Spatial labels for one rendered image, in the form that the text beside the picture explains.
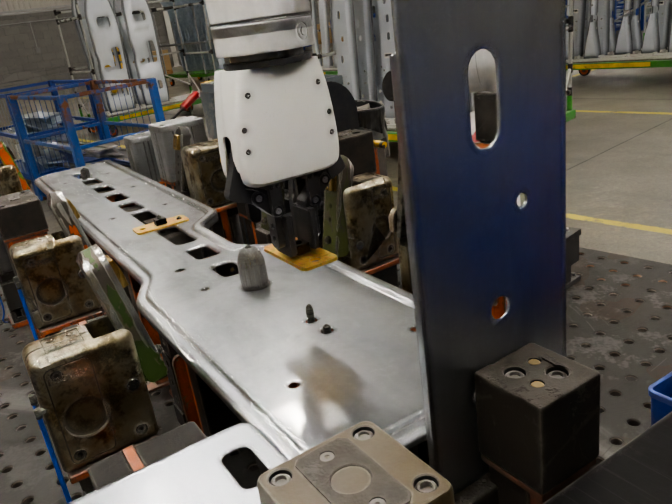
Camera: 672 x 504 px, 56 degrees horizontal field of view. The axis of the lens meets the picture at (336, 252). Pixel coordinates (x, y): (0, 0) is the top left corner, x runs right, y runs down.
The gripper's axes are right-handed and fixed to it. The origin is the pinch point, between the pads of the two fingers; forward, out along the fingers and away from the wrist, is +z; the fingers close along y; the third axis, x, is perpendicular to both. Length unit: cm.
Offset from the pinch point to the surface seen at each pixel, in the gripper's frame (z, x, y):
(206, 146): 2, -60, -15
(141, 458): 11.8, 6.3, 19.5
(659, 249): 109, -113, -248
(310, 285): 9.7, -7.4, -4.5
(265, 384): 9.7, 7.1, 8.6
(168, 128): -1, -76, -14
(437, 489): 3.8, 30.8, 10.0
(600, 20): 37, -459, -677
